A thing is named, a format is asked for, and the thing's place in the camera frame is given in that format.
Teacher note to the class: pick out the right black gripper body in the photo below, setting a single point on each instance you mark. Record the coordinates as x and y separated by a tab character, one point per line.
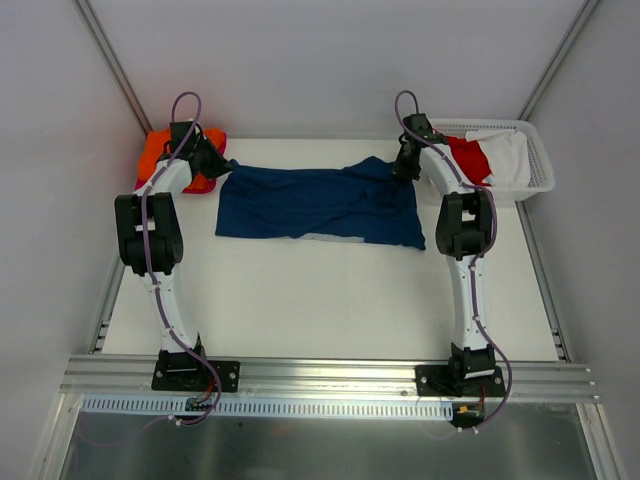
405	167

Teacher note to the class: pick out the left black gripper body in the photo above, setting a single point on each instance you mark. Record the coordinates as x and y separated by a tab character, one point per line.
213	161

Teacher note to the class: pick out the blue t shirt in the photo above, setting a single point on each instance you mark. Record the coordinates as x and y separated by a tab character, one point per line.
364	202

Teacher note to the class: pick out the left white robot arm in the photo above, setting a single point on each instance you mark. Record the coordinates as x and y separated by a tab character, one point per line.
150	241

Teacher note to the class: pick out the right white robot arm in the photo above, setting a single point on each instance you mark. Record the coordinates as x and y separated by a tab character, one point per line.
465	232

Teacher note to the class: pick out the orange folded t shirt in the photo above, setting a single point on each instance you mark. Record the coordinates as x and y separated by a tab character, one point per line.
155	155

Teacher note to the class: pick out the red t shirt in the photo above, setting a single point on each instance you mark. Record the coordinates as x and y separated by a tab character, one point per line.
471	159

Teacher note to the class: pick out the pink folded t shirt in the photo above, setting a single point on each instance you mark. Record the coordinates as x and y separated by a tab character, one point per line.
200	185

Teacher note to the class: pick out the white t shirt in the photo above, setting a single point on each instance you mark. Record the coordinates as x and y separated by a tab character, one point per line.
507	156

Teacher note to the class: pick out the white plastic basket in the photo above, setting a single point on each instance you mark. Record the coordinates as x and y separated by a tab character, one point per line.
541	171

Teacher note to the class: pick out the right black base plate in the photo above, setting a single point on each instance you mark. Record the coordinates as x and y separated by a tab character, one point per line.
440	380

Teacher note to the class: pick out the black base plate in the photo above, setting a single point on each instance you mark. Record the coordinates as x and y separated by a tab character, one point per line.
180	372
440	380

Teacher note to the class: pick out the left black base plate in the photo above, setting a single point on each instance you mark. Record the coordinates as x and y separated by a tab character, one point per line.
180	372

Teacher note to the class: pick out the aluminium mounting rail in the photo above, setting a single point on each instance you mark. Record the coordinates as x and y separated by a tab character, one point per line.
537	382

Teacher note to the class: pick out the white slotted cable duct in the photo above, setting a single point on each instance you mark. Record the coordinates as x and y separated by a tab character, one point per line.
264	407

